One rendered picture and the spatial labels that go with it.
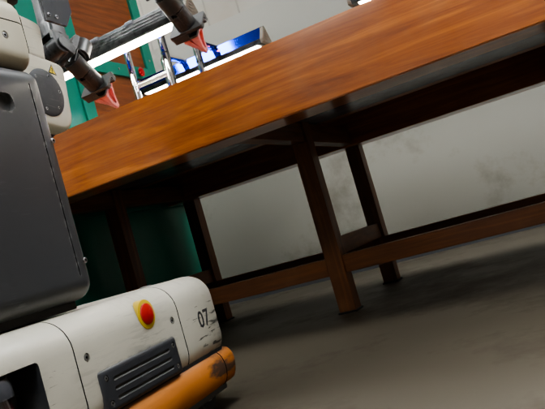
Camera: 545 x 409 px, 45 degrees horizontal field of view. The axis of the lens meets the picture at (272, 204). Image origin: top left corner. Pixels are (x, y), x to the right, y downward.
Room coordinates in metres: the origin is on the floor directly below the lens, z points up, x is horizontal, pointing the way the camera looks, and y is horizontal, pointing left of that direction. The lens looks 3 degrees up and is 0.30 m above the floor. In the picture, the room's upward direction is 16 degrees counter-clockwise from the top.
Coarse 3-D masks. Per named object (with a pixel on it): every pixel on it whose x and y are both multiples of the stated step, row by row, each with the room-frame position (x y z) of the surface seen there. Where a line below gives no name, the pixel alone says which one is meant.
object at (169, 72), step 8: (128, 24) 2.12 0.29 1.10; (96, 40) 2.18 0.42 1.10; (160, 40) 2.27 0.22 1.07; (160, 48) 2.27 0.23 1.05; (128, 56) 2.33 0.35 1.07; (168, 56) 2.27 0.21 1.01; (128, 64) 2.33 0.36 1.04; (168, 64) 2.27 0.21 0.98; (128, 72) 2.34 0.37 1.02; (168, 72) 2.27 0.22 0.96; (136, 80) 2.33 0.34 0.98; (144, 80) 2.31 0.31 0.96; (152, 80) 2.30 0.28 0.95; (176, 80) 2.27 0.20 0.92; (136, 88) 2.33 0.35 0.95; (136, 96) 2.33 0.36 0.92
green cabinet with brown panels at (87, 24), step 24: (24, 0) 2.53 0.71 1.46; (72, 0) 2.82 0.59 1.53; (96, 0) 2.98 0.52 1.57; (120, 0) 3.16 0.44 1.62; (72, 24) 2.76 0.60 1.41; (96, 24) 2.93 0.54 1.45; (120, 24) 3.10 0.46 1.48; (144, 48) 3.22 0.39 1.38; (120, 72) 2.98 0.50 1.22; (72, 96) 2.66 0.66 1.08; (120, 96) 2.96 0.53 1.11; (72, 120) 2.62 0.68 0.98
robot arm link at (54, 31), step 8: (32, 0) 1.85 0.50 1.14; (40, 8) 1.82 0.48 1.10; (40, 16) 1.82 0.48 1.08; (40, 24) 1.82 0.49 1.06; (48, 24) 1.80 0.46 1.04; (56, 24) 1.82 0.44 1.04; (48, 32) 1.80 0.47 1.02; (56, 32) 1.80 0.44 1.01; (64, 32) 1.83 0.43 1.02; (48, 40) 1.83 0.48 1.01; (56, 40) 1.79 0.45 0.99; (48, 48) 1.80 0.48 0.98; (56, 48) 1.79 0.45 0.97; (48, 56) 1.81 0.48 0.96; (56, 56) 1.81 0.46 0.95
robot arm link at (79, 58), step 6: (78, 48) 1.87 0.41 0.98; (78, 54) 1.85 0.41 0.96; (84, 54) 1.89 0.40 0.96; (72, 60) 1.84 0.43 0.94; (78, 60) 1.84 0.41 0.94; (84, 60) 1.86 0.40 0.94; (66, 66) 1.85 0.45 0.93; (72, 66) 1.84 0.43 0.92; (78, 66) 1.84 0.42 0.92; (84, 66) 1.86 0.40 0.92; (90, 66) 1.88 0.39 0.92; (72, 72) 1.85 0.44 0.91; (78, 72) 1.85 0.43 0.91; (84, 72) 1.86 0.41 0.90; (78, 78) 1.87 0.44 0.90
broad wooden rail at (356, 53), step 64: (384, 0) 1.48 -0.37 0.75; (448, 0) 1.42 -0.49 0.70; (512, 0) 1.37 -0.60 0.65; (256, 64) 1.62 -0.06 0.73; (320, 64) 1.55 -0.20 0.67; (384, 64) 1.49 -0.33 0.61; (448, 64) 1.53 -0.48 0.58; (128, 128) 1.79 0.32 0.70; (192, 128) 1.71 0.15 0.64; (256, 128) 1.65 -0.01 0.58
